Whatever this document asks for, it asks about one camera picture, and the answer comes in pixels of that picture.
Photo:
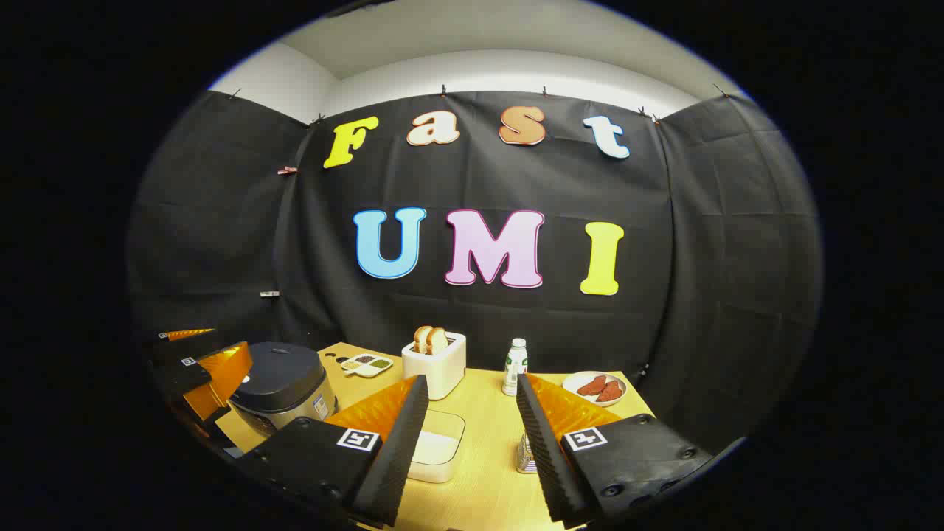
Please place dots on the white rice heap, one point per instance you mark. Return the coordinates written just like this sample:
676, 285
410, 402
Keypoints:
439, 446

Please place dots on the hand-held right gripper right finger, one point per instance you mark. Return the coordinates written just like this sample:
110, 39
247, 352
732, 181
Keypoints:
542, 442

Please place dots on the black backdrop cloth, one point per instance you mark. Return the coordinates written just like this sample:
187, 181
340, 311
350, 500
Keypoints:
700, 258

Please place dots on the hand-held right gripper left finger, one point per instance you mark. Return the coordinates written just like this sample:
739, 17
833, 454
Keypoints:
402, 442

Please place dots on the white toaster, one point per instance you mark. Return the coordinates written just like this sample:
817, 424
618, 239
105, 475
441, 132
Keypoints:
442, 372

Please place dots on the white bottle green label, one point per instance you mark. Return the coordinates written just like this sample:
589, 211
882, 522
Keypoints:
515, 369

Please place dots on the clear plastic container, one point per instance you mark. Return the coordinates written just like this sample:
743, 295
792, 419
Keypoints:
451, 422

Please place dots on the white divided grain dish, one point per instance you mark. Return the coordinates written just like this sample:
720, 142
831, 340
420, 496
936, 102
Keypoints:
366, 364

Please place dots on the red meat piece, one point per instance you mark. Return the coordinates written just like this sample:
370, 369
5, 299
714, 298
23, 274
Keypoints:
591, 385
611, 392

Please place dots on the bread slice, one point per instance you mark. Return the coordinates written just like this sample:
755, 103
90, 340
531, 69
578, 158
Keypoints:
422, 339
439, 341

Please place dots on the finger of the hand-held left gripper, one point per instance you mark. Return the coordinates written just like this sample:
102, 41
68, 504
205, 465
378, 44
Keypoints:
177, 377
184, 346

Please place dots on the white round plate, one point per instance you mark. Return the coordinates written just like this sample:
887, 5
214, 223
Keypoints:
569, 386

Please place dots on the black silver rice cooker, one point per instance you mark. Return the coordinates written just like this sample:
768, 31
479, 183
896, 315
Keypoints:
284, 376

